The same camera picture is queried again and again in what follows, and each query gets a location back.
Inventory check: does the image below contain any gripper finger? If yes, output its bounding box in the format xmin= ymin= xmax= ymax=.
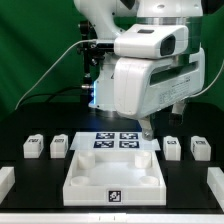
xmin=169 ymin=101 xmax=186 ymax=126
xmin=138 ymin=117 xmax=154 ymax=140

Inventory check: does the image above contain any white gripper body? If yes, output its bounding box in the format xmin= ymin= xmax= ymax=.
xmin=114 ymin=49 xmax=205 ymax=119

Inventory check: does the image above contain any white square table top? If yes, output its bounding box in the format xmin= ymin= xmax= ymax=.
xmin=63 ymin=149 xmax=166 ymax=206

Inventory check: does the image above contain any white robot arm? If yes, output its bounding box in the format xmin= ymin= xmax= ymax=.
xmin=73 ymin=0 xmax=205 ymax=140

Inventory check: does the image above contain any white sheet with markers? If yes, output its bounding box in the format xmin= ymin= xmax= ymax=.
xmin=70 ymin=132 xmax=160 ymax=151

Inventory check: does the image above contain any white right obstacle block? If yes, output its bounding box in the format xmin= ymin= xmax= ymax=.
xmin=207 ymin=167 xmax=224 ymax=211

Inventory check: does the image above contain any white obstacle block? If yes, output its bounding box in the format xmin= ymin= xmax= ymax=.
xmin=0 ymin=167 xmax=15 ymax=204
xmin=207 ymin=167 xmax=224 ymax=211

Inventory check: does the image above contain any green backdrop curtain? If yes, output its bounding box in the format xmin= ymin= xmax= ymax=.
xmin=0 ymin=0 xmax=224 ymax=120

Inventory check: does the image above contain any white front table edge strip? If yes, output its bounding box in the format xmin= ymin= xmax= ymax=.
xmin=0 ymin=213 xmax=224 ymax=224

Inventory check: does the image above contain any white left obstacle block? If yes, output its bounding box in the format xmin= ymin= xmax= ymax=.
xmin=0 ymin=167 xmax=15 ymax=204

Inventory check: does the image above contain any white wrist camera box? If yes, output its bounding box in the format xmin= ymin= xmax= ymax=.
xmin=114 ymin=24 xmax=189 ymax=59

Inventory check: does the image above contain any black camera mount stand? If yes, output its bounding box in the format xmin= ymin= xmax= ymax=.
xmin=77 ymin=21 xmax=116 ymax=111

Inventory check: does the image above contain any white camera cable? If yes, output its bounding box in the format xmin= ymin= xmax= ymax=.
xmin=14 ymin=39 xmax=98 ymax=111

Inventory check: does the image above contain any black cable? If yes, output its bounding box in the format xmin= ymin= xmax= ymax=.
xmin=16 ymin=86 xmax=84 ymax=110

